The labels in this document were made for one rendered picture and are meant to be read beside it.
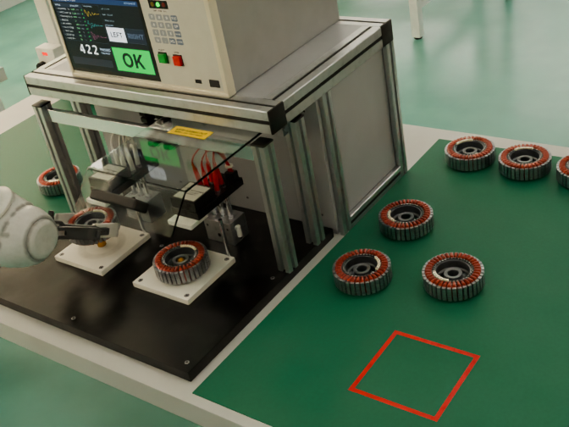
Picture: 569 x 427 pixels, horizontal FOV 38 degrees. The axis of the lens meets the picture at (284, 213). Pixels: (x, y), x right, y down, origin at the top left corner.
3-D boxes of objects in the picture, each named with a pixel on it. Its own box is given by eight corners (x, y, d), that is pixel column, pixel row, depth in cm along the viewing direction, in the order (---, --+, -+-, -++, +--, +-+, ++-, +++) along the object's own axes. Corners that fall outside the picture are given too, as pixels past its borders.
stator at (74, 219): (95, 252, 172) (90, 236, 170) (58, 241, 178) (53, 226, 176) (131, 224, 179) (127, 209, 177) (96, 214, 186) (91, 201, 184)
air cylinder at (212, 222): (234, 246, 173) (229, 224, 170) (207, 238, 178) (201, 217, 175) (249, 233, 177) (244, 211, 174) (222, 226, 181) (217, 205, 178)
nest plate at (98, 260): (102, 276, 172) (101, 271, 172) (56, 260, 181) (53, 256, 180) (151, 237, 182) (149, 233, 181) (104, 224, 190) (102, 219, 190)
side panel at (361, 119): (345, 235, 173) (322, 96, 156) (333, 233, 175) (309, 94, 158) (407, 171, 191) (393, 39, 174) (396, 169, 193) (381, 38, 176)
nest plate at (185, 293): (188, 305, 159) (187, 300, 158) (134, 286, 167) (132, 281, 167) (235, 262, 168) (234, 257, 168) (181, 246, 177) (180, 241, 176)
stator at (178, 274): (189, 291, 160) (185, 275, 159) (145, 280, 166) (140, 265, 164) (221, 258, 168) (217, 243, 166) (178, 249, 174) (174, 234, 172)
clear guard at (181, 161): (171, 239, 135) (162, 207, 132) (74, 211, 149) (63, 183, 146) (284, 146, 156) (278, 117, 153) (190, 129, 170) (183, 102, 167)
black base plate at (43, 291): (190, 382, 144) (188, 372, 142) (-28, 293, 180) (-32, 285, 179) (334, 236, 174) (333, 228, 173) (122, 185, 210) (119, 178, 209)
